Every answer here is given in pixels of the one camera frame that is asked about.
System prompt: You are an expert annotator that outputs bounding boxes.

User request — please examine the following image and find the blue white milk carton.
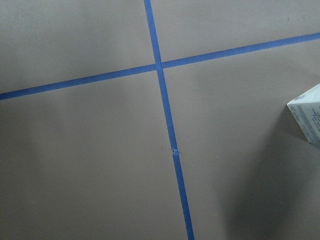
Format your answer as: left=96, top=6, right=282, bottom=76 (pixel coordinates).
left=287, top=84, right=320, bottom=145

